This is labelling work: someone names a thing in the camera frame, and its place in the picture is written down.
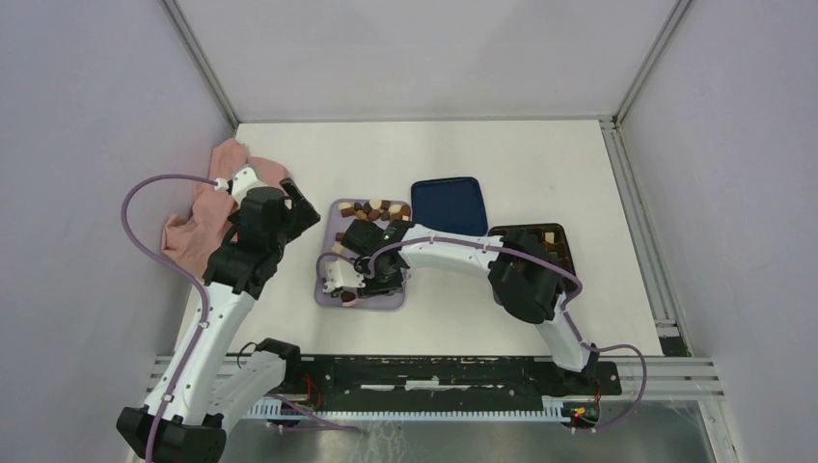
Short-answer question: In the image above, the lilac tray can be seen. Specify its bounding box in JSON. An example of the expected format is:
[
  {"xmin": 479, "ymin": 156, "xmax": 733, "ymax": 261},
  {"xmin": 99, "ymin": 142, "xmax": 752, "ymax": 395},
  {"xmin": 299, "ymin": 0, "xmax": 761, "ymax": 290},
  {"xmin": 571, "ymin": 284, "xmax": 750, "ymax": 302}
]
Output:
[{"xmin": 313, "ymin": 198, "xmax": 410, "ymax": 313}]

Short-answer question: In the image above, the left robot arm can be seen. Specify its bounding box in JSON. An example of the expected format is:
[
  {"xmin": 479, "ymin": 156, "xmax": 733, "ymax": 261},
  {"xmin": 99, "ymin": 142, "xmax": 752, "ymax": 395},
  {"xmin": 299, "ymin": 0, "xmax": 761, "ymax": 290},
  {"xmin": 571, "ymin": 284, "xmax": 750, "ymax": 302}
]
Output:
[{"xmin": 116, "ymin": 177, "xmax": 320, "ymax": 462}]

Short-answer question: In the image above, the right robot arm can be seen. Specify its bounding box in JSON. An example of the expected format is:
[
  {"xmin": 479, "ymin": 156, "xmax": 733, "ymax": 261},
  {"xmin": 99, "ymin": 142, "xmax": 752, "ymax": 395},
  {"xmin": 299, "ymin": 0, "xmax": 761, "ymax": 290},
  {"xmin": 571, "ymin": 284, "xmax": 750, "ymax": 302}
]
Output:
[{"xmin": 325, "ymin": 219, "xmax": 596, "ymax": 394}]

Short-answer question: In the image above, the blue chocolate box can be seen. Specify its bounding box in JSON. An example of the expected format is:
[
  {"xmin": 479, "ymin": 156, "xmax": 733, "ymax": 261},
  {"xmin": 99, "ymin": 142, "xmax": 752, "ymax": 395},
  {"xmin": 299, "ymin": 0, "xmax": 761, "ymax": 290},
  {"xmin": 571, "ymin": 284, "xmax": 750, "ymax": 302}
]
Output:
[{"xmin": 487, "ymin": 223, "xmax": 577, "ymax": 309}]

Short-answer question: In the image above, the dark blue box lid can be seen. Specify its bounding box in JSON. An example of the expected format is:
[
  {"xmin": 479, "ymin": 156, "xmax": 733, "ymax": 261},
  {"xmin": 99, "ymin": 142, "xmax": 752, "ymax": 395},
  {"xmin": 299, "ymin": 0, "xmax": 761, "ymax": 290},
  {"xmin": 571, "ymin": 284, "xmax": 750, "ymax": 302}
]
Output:
[{"xmin": 410, "ymin": 177, "xmax": 488, "ymax": 236}]

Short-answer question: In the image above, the pink cloth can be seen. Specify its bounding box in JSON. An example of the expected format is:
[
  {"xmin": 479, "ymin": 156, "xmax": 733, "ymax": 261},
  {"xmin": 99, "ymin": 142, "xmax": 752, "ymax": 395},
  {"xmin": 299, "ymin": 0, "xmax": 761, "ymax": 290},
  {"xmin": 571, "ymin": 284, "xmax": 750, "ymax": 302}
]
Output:
[{"xmin": 161, "ymin": 139, "xmax": 289, "ymax": 278}]

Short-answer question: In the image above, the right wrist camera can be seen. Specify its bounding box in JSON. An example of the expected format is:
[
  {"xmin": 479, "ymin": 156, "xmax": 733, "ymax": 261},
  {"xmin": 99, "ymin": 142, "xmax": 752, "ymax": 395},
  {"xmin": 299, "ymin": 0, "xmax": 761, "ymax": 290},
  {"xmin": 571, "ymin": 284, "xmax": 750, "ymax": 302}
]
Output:
[{"xmin": 319, "ymin": 259, "xmax": 364, "ymax": 297}]

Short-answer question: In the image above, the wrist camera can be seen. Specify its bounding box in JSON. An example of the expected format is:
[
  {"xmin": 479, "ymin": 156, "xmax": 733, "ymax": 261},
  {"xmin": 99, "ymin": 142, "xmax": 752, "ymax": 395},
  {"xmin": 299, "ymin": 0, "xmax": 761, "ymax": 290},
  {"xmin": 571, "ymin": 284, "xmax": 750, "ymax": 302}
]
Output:
[
  {"xmin": 319, "ymin": 259, "xmax": 364, "ymax": 297},
  {"xmin": 229, "ymin": 164, "xmax": 266, "ymax": 206}
]

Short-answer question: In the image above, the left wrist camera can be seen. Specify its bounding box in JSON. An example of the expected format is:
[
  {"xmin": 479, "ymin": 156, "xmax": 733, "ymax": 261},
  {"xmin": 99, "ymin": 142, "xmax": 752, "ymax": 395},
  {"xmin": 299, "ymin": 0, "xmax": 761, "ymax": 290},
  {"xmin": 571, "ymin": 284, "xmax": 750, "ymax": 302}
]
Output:
[{"xmin": 229, "ymin": 164, "xmax": 266, "ymax": 206}]

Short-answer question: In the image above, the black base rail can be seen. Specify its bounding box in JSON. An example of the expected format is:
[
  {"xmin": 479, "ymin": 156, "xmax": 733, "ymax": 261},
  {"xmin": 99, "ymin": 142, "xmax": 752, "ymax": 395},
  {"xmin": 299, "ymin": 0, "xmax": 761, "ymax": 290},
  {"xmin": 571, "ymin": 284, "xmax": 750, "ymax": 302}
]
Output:
[{"xmin": 272, "ymin": 355, "xmax": 622, "ymax": 412}]

